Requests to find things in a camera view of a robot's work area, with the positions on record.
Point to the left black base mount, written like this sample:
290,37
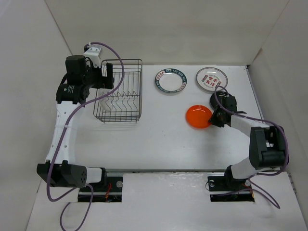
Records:
109,192

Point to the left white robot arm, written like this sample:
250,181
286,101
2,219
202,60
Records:
60,169

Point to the black plate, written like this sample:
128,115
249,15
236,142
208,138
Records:
221,96

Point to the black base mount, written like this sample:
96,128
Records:
222,190
109,192

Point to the grey wire dish rack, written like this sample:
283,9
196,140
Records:
127,98

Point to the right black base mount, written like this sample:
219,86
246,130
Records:
222,190

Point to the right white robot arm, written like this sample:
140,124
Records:
268,147

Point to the orange plate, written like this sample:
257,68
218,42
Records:
198,116

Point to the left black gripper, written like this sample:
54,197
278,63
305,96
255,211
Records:
104,82

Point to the white plate red characters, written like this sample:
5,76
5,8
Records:
209,77

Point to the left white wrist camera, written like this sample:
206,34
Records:
94,53

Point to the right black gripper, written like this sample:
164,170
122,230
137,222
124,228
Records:
214,121

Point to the white plate dark patterned rim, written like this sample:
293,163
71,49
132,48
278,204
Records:
170,81

